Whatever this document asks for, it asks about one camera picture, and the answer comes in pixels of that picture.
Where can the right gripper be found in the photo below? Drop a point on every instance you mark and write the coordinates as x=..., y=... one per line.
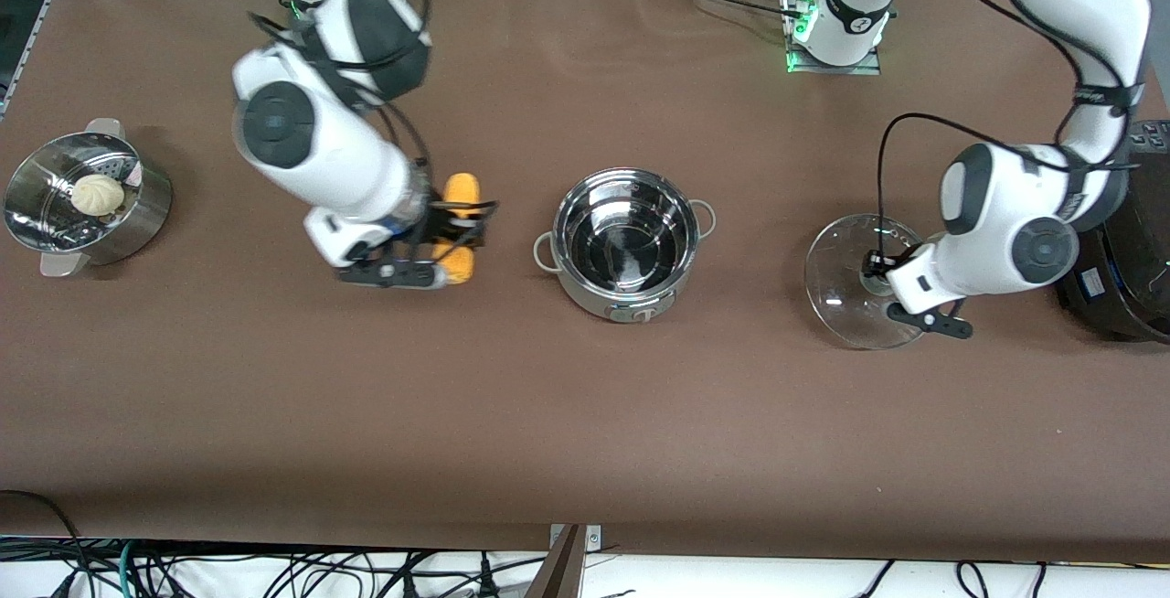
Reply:
x=445, y=226

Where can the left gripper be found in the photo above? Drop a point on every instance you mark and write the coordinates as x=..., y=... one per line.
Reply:
x=877, y=262

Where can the yellow corn cob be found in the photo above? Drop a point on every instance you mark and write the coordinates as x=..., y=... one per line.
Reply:
x=462, y=186

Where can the round glass pot lid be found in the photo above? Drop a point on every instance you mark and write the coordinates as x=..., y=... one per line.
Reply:
x=845, y=292

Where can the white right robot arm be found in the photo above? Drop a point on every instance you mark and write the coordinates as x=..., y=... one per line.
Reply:
x=320, y=132

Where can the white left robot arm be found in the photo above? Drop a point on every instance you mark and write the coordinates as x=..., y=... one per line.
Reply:
x=1024, y=232

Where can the stainless steel pot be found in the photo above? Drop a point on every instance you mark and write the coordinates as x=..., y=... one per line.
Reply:
x=631, y=237

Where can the black round appliance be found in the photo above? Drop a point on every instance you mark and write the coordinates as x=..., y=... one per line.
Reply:
x=1129, y=260

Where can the black power strip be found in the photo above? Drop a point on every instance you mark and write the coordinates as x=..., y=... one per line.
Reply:
x=1152, y=138

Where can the white steamed bun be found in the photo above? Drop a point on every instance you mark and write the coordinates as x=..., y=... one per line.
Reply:
x=98, y=195

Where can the stainless steel steamer basket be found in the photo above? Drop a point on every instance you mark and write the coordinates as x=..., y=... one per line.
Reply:
x=87, y=205

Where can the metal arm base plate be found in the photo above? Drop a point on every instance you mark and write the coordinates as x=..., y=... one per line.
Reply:
x=836, y=65

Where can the metal table edge bracket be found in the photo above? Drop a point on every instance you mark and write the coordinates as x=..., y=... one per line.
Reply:
x=562, y=566

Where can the aluminium frame rail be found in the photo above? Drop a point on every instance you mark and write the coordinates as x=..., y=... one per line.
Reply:
x=41, y=26

